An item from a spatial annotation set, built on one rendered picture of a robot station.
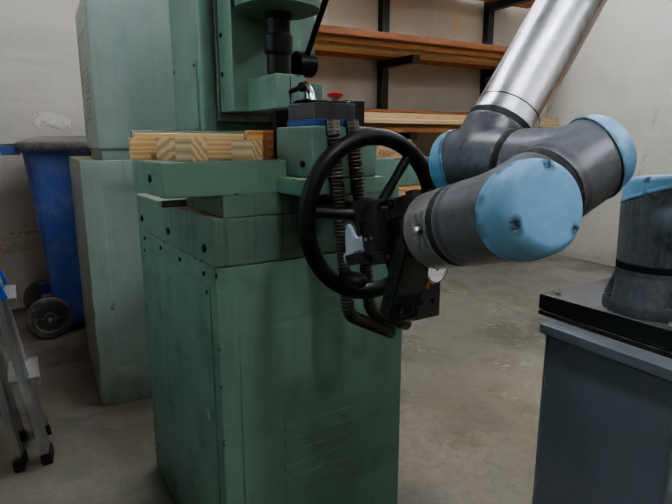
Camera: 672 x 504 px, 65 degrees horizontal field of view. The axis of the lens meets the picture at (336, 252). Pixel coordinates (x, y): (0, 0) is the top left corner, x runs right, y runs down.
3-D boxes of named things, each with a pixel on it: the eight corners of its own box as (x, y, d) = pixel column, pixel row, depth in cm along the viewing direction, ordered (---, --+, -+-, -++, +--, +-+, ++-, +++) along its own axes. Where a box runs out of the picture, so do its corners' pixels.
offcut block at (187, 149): (175, 161, 93) (174, 137, 92) (192, 160, 96) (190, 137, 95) (192, 161, 91) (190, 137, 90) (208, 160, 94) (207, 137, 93)
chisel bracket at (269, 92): (275, 116, 109) (274, 72, 107) (248, 118, 120) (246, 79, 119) (307, 117, 113) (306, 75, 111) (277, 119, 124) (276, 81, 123)
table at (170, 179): (178, 204, 80) (176, 164, 79) (132, 190, 105) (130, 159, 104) (464, 187, 112) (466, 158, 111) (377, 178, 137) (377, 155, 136)
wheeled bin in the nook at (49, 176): (23, 347, 247) (-4, 134, 228) (20, 315, 293) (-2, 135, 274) (163, 323, 280) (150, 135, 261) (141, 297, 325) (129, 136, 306)
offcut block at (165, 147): (181, 160, 97) (179, 137, 96) (158, 160, 96) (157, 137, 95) (178, 159, 101) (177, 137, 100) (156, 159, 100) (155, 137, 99)
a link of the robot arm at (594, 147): (545, 112, 63) (476, 150, 58) (644, 105, 54) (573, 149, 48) (556, 185, 67) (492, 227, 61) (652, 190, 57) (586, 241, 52)
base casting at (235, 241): (212, 269, 95) (210, 218, 93) (137, 227, 142) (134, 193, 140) (406, 244, 119) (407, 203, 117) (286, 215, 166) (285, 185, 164)
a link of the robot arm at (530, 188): (604, 227, 50) (538, 278, 45) (506, 242, 61) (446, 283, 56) (565, 135, 48) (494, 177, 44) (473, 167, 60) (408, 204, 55)
